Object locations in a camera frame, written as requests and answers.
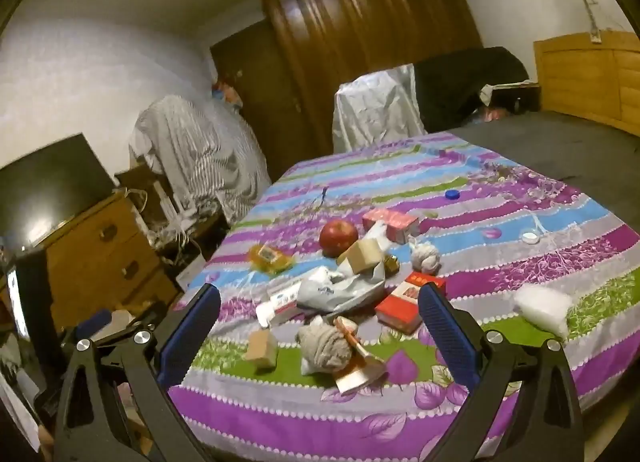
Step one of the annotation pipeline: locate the brown wooden wardrobe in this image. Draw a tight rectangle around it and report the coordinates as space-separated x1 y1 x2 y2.
262 0 483 153

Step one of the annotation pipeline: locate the striped floral bed sheet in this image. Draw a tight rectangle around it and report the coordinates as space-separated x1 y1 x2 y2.
167 131 640 462

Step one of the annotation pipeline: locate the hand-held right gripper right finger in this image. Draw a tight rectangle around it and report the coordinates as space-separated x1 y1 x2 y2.
417 282 586 462

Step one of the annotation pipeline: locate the wooden headboard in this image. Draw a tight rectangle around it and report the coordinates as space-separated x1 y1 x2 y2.
532 32 640 137

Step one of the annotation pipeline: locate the white plastic bag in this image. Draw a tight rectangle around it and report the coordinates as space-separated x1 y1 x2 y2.
295 222 388 315

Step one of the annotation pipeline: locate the white cable bundle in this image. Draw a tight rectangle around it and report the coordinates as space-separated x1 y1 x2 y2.
147 182 211 255

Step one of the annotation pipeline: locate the dark brown door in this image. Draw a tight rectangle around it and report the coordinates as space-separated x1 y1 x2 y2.
210 19 306 183

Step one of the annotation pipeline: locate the grey striped cloth cover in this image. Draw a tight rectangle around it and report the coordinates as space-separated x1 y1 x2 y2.
129 94 272 223

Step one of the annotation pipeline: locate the black television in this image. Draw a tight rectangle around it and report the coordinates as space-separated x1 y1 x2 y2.
0 133 117 250

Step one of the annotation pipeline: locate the pink cardboard box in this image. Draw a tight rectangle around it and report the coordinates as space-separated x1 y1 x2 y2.
362 208 420 244

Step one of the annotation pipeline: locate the yellow snack packet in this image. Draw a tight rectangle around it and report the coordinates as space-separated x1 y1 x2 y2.
248 243 293 273

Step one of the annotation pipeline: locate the large beige wooden block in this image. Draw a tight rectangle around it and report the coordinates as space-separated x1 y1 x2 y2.
337 237 386 275

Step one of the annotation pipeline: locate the black cloth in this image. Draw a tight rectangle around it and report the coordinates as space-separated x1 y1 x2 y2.
412 46 531 133

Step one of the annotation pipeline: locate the colourful bag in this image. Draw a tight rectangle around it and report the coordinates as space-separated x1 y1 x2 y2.
212 74 246 110

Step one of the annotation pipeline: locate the white plastic cover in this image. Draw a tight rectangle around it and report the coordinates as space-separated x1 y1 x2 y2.
332 64 426 155

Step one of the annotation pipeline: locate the wooden dresser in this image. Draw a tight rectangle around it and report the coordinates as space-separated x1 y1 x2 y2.
45 192 181 333

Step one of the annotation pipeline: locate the dark bedside table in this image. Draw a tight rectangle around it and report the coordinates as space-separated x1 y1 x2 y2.
482 83 542 115

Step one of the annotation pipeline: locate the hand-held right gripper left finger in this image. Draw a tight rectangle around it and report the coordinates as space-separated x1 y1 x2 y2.
54 283 222 462

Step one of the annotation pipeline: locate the red and white box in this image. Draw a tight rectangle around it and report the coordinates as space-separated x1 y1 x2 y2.
374 272 447 335

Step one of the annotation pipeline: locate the white toothpaste box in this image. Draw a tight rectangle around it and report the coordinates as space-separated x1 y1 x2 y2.
255 277 306 329

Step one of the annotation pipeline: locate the grey blanket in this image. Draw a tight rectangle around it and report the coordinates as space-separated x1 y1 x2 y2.
447 110 640 213

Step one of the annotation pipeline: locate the large grey yarn ball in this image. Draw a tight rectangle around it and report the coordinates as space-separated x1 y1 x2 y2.
295 317 353 378

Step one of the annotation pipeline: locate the red apple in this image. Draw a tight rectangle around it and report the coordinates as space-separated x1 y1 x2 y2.
320 220 359 259

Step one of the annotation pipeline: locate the small white yarn ball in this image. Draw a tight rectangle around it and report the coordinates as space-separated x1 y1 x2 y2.
409 237 442 276

